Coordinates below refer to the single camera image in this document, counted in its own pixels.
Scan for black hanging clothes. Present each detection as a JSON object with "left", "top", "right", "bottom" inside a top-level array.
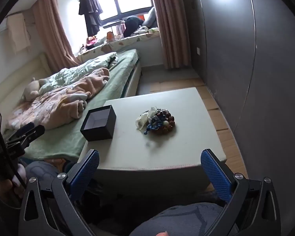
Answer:
[{"left": 78, "top": 0, "right": 104, "bottom": 37}]

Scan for white low table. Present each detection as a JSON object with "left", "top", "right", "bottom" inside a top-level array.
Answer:
[{"left": 77, "top": 87, "right": 227, "bottom": 192}]

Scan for beige plush toy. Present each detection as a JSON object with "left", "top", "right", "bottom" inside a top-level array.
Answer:
[{"left": 21, "top": 77, "right": 48, "bottom": 102}]

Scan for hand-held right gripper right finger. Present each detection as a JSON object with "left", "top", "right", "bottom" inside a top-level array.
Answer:
[{"left": 200, "top": 149, "right": 282, "bottom": 236}]

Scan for pile of pink clothes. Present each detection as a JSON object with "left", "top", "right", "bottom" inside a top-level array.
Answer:
[{"left": 82, "top": 36, "right": 99, "bottom": 52}]

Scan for light green quilt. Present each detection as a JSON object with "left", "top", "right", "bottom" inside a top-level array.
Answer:
[{"left": 39, "top": 52, "right": 119, "bottom": 95}]

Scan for pink printed blanket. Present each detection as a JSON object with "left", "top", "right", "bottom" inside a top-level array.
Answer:
[{"left": 5, "top": 67, "right": 111, "bottom": 131}]

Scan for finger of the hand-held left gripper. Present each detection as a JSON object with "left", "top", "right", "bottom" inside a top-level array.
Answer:
[
  {"left": 5, "top": 125, "right": 46, "bottom": 156},
  {"left": 8, "top": 122, "right": 35, "bottom": 140}
]

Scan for black jewelry box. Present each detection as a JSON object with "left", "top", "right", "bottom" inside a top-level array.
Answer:
[{"left": 80, "top": 105, "right": 117, "bottom": 142}]

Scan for pink curtain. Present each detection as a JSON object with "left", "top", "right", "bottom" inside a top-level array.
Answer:
[
  {"left": 147, "top": 0, "right": 191, "bottom": 70},
  {"left": 32, "top": 0, "right": 80, "bottom": 74}
]

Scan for beige hanging towel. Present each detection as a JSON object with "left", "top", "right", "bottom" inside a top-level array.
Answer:
[{"left": 6, "top": 12, "right": 31, "bottom": 54}]

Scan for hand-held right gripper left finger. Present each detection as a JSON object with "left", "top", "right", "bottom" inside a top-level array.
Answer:
[{"left": 18, "top": 149, "right": 100, "bottom": 236}]

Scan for brown bead bracelet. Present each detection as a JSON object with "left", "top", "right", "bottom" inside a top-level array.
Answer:
[{"left": 151, "top": 109, "right": 176, "bottom": 135}]

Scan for person's left hand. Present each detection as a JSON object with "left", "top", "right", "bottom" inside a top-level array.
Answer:
[{"left": 0, "top": 163, "right": 27, "bottom": 202}]

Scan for grey pillow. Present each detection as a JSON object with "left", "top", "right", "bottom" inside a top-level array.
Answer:
[{"left": 142, "top": 6, "right": 158, "bottom": 29}]

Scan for bed with green sheet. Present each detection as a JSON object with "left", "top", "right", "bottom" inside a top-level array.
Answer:
[{"left": 0, "top": 49, "right": 142, "bottom": 161}]

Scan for black bag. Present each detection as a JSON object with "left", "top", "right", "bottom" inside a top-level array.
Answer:
[{"left": 123, "top": 15, "right": 144, "bottom": 37}]

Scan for dark grey door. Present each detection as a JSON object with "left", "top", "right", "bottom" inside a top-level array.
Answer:
[{"left": 182, "top": 0, "right": 208, "bottom": 81}]

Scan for patterned window seat cushion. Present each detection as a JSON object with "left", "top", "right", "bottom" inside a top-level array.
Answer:
[{"left": 76, "top": 31, "right": 161, "bottom": 63}]

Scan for white cloth pouch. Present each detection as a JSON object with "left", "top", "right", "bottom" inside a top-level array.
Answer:
[{"left": 136, "top": 107, "right": 158, "bottom": 130}]

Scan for blue bead bracelet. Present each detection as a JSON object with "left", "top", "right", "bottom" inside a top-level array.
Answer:
[{"left": 144, "top": 116, "right": 164, "bottom": 135}]

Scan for person's leg in grey trousers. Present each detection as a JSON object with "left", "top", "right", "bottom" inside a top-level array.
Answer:
[
  {"left": 22, "top": 159, "right": 72, "bottom": 180},
  {"left": 129, "top": 197, "right": 224, "bottom": 236}
]

